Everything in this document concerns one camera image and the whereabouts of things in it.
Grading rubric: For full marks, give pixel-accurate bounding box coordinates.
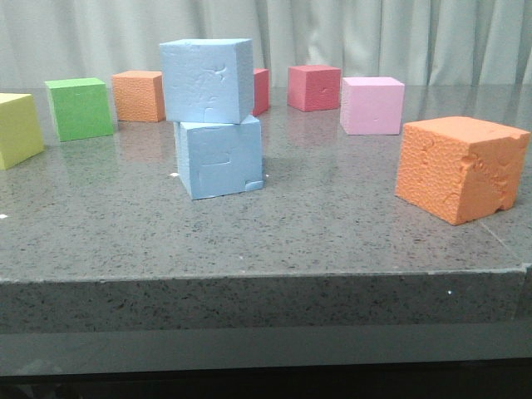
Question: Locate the blue foam cube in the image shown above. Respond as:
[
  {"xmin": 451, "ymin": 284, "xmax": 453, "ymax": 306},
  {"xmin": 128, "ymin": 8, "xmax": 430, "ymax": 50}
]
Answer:
[
  {"xmin": 174, "ymin": 115, "xmax": 264, "ymax": 200},
  {"xmin": 159, "ymin": 38, "xmax": 254, "ymax": 124}
]

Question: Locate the red foam cube right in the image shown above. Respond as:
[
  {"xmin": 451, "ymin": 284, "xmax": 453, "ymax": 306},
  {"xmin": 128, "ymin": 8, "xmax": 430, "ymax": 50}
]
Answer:
[{"xmin": 287, "ymin": 65, "xmax": 342, "ymax": 112}]

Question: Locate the red foam cube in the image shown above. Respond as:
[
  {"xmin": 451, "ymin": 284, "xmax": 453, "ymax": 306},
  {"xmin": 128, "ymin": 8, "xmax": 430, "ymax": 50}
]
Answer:
[
  {"xmin": 287, "ymin": 65, "xmax": 342, "ymax": 112},
  {"xmin": 252, "ymin": 68, "xmax": 269, "ymax": 116}
]

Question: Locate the red foam cube left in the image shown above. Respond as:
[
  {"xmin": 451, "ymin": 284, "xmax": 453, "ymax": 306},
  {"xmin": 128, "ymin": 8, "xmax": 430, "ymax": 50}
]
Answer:
[{"xmin": 252, "ymin": 68, "xmax": 269, "ymax": 116}]

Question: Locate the pink foam cube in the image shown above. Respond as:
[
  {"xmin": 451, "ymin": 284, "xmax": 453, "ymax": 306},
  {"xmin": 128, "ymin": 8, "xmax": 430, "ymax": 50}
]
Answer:
[{"xmin": 340, "ymin": 76, "xmax": 405, "ymax": 135}]

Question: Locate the orange foam cube far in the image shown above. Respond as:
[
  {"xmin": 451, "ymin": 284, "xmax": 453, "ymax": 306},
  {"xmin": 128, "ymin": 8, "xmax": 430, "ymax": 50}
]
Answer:
[{"xmin": 111, "ymin": 70, "xmax": 165, "ymax": 122}]

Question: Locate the orange foam cube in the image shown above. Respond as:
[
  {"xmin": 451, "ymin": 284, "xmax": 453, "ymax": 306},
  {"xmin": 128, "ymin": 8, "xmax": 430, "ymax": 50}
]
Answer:
[
  {"xmin": 111, "ymin": 70, "xmax": 165, "ymax": 122},
  {"xmin": 395, "ymin": 116, "xmax": 530, "ymax": 225}
]

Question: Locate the orange foam cube near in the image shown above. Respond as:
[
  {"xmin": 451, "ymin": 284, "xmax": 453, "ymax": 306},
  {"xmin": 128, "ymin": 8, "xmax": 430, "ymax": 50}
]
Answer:
[{"xmin": 395, "ymin": 116, "xmax": 530, "ymax": 225}]

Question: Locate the green foam cube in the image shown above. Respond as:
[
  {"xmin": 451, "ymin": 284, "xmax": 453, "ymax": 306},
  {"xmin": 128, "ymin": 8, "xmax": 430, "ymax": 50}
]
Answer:
[{"xmin": 45, "ymin": 77, "xmax": 114, "ymax": 142}]

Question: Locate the white curtain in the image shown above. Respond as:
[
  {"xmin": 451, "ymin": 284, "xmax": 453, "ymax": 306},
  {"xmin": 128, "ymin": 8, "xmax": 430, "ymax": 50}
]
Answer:
[{"xmin": 1, "ymin": 1, "xmax": 531, "ymax": 88}]

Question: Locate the yellow foam cube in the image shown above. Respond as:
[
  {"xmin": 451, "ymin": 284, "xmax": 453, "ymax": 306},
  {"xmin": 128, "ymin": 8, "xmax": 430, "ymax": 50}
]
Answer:
[{"xmin": 1, "ymin": 93, "xmax": 44, "ymax": 170}]

